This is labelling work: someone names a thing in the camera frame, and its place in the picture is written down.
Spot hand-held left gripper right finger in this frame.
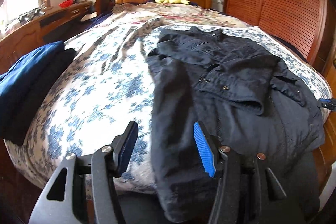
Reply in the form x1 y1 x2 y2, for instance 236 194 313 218
193 121 307 224

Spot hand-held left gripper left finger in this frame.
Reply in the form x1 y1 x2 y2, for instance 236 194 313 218
28 120 139 224

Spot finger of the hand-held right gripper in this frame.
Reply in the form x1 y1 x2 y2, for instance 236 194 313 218
319 98 336 110

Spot black jacket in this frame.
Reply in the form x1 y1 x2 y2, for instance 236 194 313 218
146 26 326 223

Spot blue floral bedsheet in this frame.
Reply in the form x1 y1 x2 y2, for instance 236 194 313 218
4 14 332 194

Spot navy blue blanket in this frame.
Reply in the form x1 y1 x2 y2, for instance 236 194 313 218
265 34 319 72

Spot folded black garment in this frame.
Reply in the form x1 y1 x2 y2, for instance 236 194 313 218
0 48 76 147

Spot folded blue garment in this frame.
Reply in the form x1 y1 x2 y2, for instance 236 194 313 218
0 41 65 119

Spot pink floral quilt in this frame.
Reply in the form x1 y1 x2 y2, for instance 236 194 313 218
112 2 252 29

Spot wooden desk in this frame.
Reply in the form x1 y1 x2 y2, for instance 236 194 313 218
0 1 93 67

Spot wooden chair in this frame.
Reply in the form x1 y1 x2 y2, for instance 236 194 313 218
94 0 116 16

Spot black tools on desk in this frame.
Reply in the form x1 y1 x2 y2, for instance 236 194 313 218
18 8 46 22

